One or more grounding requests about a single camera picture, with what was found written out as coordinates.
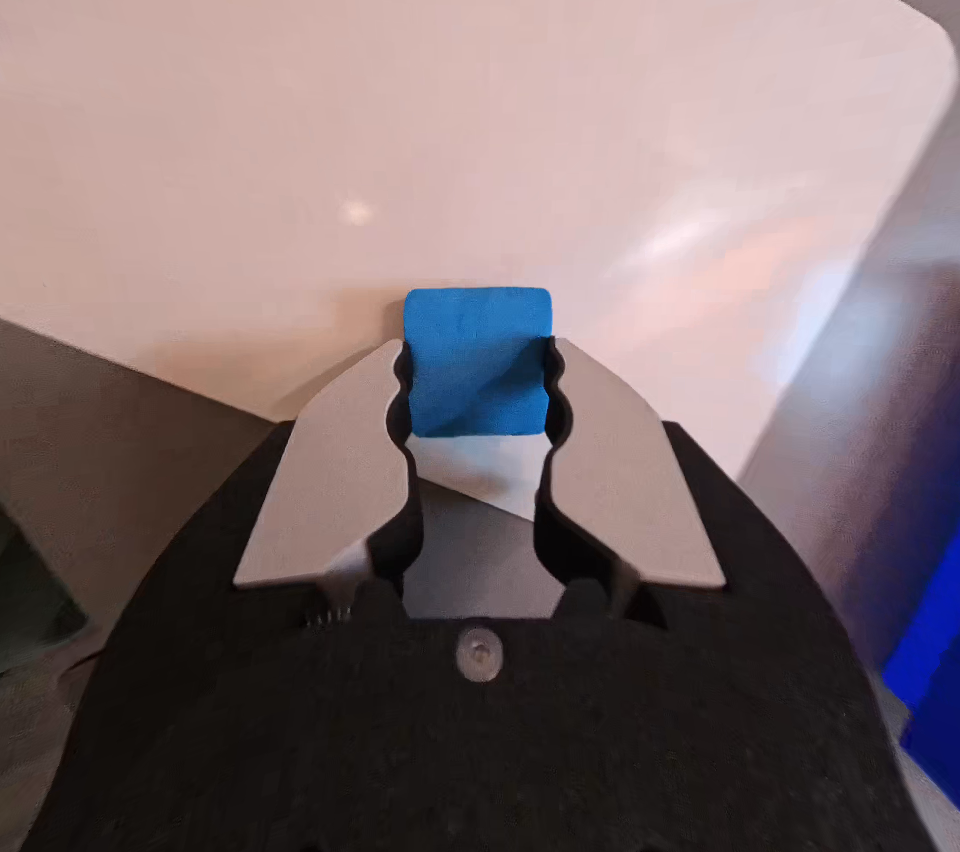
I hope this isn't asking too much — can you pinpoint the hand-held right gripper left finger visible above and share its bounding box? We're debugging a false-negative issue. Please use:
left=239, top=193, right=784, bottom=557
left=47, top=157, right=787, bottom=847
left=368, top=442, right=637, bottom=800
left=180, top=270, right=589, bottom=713
left=234, top=340, right=415, bottom=624

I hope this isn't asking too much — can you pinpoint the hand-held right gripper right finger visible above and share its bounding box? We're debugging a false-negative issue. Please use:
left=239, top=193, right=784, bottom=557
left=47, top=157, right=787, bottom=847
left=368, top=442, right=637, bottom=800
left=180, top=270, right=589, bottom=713
left=534, top=336, right=727, bottom=620

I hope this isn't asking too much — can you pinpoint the blue foam eraser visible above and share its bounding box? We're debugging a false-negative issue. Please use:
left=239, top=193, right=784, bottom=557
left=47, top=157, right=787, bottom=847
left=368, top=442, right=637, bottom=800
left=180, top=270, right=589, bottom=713
left=403, top=285, right=555, bottom=439

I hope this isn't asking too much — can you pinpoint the blue plastic bin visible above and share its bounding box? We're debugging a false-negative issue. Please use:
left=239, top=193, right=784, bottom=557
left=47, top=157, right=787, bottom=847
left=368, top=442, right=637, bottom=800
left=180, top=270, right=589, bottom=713
left=881, top=537, right=960, bottom=811

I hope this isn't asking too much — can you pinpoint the white whiteboard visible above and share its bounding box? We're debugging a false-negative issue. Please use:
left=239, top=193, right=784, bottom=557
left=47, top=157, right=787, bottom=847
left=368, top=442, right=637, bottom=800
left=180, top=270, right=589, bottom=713
left=0, top=0, right=960, bottom=523

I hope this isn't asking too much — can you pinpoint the person's green sweatshirt torso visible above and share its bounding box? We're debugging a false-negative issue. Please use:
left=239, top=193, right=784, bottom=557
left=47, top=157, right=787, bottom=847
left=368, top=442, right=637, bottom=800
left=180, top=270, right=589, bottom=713
left=0, top=503, right=91, bottom=676

